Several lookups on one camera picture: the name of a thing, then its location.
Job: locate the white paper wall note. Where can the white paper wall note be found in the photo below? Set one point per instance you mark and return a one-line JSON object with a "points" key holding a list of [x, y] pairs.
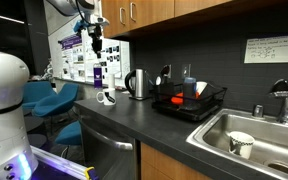
{"points": [[270, 49]]}

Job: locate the white ceramic mug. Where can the white ceramic mug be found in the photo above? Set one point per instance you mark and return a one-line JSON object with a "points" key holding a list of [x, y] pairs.
{"points": [[109, 98]]}

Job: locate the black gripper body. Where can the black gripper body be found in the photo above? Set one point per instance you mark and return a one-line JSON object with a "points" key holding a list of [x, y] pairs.
{"points": [[95, 32]]}

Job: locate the stainless steel sink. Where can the stainless steel sink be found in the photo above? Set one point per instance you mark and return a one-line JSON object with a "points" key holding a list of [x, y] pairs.
{"points": [[217, 133]]}

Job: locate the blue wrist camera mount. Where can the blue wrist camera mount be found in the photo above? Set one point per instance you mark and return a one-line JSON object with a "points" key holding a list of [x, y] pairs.
{"points": [[77, 26]]}

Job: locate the wooden cabinet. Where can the wooden cabinet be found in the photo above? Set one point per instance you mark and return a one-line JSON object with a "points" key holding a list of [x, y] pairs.
{"points": [[157, 163], [150, 11]]}

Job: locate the wooden lower cabinet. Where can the wooden lower cabinet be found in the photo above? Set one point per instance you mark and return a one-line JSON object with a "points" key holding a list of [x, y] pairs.
{"points": [[157, 163]]}

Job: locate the black ladle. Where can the black ladle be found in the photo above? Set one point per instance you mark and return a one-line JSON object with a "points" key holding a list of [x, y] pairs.
{"points": [[165, 70]]}

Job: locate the wooden upper cabinet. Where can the wooden upper cabinet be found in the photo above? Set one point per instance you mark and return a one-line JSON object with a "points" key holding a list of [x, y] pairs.
{"points": [[150, 11]]}

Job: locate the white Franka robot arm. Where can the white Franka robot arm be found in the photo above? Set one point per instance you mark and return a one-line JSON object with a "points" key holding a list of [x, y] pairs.
{"points": [[4, 83]]}

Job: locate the orange bowl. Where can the orange bowl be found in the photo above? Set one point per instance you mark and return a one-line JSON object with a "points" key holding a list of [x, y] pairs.
{"points": [[177, 99]]}

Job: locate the blue shell chair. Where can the blue shell chair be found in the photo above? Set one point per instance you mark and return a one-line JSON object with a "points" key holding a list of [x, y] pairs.
{"points": [[57, 100], [37, 93], [69, 133]]}

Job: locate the white whiteboard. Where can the white whiteboard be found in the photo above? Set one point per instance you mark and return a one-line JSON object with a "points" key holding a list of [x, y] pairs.
{"points": [[124, 56]]}

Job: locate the white spoon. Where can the white spoon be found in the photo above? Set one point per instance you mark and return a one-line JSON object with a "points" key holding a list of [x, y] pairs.
{"points": [[158, 80]]}

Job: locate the white patterned mug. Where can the white patterned mug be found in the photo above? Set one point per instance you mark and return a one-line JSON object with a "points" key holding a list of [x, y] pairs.
{"points": [[240, 145]]}

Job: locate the stainless steel dishwasher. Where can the stainless steel dishwasher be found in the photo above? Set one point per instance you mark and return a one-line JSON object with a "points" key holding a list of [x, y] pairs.
{"points": [[100, 156]]}

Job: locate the white wall light switch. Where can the white wall light switch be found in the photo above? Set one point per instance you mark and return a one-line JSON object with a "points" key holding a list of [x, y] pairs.
{"points": [[186, 71]]}

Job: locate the translucent plastic cup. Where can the translucent plastic cup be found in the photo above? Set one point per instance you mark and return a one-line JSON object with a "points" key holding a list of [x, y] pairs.
{"points": [[189, 88]]}

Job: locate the small chrome sink fitting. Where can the small chrome sink fitting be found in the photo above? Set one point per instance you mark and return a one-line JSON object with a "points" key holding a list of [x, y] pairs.
{"points": [[258, 111]]}

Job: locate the steel electric kettle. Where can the steel electric kettle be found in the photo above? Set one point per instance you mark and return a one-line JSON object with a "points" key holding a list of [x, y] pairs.
{"points": [[140, 83]]}

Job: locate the robot stand platform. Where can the robot stand platform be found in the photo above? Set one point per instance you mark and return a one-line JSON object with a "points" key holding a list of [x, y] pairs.
{"points": [[60, 163]]}

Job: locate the research poster with photos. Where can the research poster with photos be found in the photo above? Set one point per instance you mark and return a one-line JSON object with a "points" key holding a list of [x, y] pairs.
{"points": [[72, 60]]}

